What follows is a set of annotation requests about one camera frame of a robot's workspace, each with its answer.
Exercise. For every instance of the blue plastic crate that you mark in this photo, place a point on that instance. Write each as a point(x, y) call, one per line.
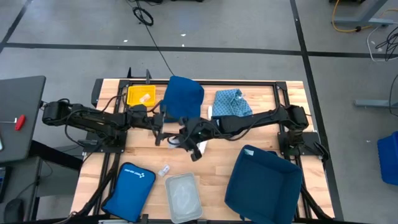
point(388, 158)

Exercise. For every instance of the navy and white fabric basket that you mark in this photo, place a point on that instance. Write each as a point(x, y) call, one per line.
point(264, 186)

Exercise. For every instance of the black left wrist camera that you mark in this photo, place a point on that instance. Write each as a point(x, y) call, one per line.
point(137, 110)

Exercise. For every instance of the small white container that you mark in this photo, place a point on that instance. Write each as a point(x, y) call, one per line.
point(241, 96)

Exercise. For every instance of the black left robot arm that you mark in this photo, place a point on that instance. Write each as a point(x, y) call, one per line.
point(90, 119)

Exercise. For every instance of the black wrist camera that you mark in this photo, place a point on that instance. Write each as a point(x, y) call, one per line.
point(196, 155)
point(137, 110)

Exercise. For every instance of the translucent grey plastic bin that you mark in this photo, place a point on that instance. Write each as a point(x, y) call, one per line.
point(183, 199)

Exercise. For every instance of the blue first aid pouch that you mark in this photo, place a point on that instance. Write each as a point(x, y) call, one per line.
point(130, 193)

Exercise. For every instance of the blue patterned cloth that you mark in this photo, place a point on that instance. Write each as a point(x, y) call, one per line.
point(231, 104)

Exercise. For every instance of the grey desk foot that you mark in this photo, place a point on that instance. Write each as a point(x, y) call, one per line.
point(373, 103)

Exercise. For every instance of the black computer mouse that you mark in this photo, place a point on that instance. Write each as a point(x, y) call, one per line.
point(14, 210)

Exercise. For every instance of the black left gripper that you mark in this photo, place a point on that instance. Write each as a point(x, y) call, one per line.
point(152, 121)

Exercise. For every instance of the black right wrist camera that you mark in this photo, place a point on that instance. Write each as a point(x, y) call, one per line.
point(196, 155)

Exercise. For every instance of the small white tube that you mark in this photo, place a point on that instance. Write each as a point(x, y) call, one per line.
point(210, 112)

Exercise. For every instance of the dark grey side desk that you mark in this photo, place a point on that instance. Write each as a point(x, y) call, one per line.
point(18, 99)

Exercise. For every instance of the dark blue folded cloth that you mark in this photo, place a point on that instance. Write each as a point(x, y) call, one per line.
point(183, 96)

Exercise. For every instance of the black metal rig frame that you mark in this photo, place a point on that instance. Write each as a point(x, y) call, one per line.
point(236, 82)

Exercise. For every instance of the yellow plastic bin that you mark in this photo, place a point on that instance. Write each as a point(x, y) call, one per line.
point(133, 100)

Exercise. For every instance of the grey desk base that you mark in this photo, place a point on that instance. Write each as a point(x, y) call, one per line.
point(360, 20)

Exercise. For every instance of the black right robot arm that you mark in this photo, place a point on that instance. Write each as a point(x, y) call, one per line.
point(248, 121)

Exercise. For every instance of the clear wrapped small packet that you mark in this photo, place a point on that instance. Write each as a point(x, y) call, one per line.
point(145, 98)
point(163, 170)

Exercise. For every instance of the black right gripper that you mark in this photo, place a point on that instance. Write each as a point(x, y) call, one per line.
point(199, 130)

